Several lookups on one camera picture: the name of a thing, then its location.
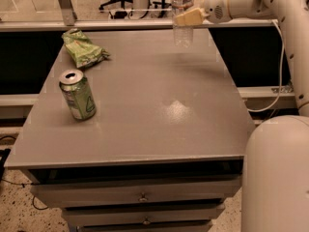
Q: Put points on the grey drawer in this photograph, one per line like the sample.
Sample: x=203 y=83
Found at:
x=135 y=192
x=143 y=215

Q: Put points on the grey drawer cabinet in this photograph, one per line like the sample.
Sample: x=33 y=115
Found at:
x=163 y=112

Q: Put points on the grey metal railing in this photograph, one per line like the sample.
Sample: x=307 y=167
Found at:
x=119 y=24

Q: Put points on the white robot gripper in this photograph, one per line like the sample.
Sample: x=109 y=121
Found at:
x=216 y=8

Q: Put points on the top grey drawer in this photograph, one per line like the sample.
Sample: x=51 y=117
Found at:
x=135 y=192

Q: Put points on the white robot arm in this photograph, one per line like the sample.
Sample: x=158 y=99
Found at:
x=275 y=179

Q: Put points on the green soda can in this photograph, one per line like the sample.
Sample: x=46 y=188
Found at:
x=77 y=93

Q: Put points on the green chip bag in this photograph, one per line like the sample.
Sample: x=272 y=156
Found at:
x=82 y=50

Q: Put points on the clear plastic water bottle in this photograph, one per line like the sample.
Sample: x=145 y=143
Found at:
x=183 y=34

